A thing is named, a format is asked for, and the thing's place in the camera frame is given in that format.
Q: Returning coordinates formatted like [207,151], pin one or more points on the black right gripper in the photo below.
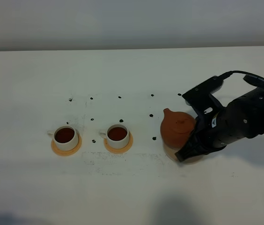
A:
[210,135]

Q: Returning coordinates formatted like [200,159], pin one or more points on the brown clay teapot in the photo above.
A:
[176,128]

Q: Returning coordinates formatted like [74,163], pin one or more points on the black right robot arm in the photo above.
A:
[241,118]

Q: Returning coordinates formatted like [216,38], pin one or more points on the beige round teapot coaster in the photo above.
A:
[170,152]

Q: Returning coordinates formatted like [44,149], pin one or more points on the orange right cup coaster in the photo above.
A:
[119,151]

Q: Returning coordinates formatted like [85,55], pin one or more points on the orange cup coaster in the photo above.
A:
[119,151]
[64,153]

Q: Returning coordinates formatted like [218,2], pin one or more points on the white right teacup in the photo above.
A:
[116,135]

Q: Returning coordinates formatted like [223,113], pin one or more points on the white teacup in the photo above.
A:
[65,137]
[116,135]

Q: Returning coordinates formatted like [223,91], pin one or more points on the white left teacup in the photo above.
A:
[65,137]

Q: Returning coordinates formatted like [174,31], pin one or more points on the orange left cup coaster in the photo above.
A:
[64,153]

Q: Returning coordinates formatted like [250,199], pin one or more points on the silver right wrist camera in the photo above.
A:
[201,98]

